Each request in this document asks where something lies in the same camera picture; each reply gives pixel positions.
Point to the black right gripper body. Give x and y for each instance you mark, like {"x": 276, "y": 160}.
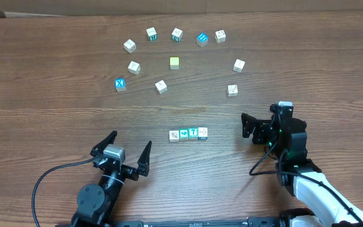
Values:
{"x": 263, "y": 135}

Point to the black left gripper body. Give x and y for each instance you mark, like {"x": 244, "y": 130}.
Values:
{"x": 126, "y": 171}

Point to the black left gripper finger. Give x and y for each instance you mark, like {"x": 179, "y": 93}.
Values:
{"x": 99, "y": 148}
{"x": 143, "y": 161}

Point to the leaf drawing wooden block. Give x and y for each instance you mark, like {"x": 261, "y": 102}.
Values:
{"x": 174, "y": 136}

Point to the wooden block blue side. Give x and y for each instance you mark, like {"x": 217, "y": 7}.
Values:
{"x": 202, "y": 133}

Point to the green 4 wooden block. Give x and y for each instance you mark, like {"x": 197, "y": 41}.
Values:
{"x": 183, "y": 135}

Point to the green 7 wooden block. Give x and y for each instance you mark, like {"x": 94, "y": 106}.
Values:
{"x": 192, "y": 133}

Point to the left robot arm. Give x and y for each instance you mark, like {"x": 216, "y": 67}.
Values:
{"x": 96, "y": 201}

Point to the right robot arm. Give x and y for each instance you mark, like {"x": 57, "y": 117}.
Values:
{"x": 286, "y": 157}

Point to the wooden block lower right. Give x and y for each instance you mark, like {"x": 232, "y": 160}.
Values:
{"x": 232, "y": 90}

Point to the blue X wooden block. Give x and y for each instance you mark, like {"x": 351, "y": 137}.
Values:
{"x": 120, "y": 84}

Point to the wooden block far right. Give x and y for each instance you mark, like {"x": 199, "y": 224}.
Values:
{"x": 238, "y": 66}

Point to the wooden block red drawing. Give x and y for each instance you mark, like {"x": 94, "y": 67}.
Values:
{"x": 161, "y": 87}

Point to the wooden block left middle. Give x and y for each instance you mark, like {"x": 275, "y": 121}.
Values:
{"x": 134, "y": 67}

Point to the wooden block drawing top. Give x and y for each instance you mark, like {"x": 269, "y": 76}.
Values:
{"x": 220, "y": 36}

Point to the blue top wooden block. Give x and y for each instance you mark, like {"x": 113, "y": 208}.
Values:
{"x": 202, "y": 39}

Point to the plain wooden block far left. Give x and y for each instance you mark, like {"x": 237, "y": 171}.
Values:
{"x": 129, "y": 46}

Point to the yellow top wooden block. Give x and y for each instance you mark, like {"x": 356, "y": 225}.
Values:
{"x": 174, "y": 63}

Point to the wooden block teal letter side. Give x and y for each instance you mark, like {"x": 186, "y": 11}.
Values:
{"x": 177, "y": 34}

